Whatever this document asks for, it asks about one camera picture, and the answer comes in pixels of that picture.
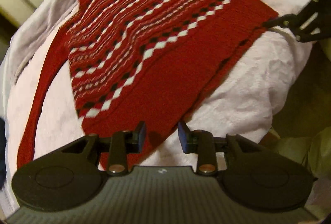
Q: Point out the navy blue garment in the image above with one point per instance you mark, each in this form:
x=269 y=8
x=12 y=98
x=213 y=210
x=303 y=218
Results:
x=2 y=146

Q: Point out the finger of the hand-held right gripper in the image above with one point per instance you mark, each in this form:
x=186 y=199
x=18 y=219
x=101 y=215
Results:
x=281 y=20

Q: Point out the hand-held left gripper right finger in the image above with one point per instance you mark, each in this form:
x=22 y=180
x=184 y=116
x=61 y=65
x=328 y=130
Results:
x=183 y=138

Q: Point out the red patterned knit sweater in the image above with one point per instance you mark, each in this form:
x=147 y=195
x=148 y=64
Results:
x=165 y=71

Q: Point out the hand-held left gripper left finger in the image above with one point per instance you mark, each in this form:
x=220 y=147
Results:
x=141 y=136

